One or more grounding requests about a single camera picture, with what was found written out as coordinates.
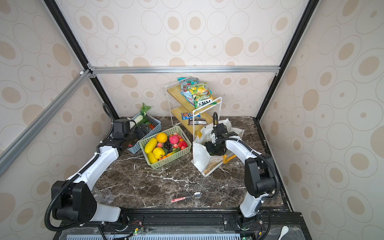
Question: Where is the white grocery bag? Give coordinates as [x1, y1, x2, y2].
[193, 115, 244, 177]

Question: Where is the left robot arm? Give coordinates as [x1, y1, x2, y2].
[44, 119, 147, 232]

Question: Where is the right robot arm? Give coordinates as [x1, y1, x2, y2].
[208, 121, 281, 218]

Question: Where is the green yellow candy bag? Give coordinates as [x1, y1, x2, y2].
[188, 83, 215, 109]

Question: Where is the colourful candy bag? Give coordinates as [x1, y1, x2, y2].
[178, 77, 200, 100]

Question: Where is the blue plastic basket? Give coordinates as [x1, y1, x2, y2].
[128, 114, 161, 154]

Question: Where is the orange fruit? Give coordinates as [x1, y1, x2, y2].
[156, 133, 168, 144]

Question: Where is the yellow lemon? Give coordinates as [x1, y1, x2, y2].
[153, 147, 166, 160]

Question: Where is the pink dragon fruit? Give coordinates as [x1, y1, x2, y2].
[169, 135, 179, 145]

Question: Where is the green plastic basket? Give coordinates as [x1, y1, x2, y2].
[140, 126, 192, 170]

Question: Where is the dark grapes bunch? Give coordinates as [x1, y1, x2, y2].
[163, 142, 173, 153]

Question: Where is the blue snack packet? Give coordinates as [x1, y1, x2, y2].
[181, 112, 201, 121]

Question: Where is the white wooden shelf rack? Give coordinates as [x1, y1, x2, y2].
[165, 76, 223, 139]

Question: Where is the clear plastic cup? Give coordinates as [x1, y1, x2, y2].
[92, 188, 116, 205]

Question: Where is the white spoon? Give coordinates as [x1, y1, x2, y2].
[278, 226, 289, 240]

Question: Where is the pink handled spoon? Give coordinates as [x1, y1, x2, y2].
[171, 192, 203, 203]

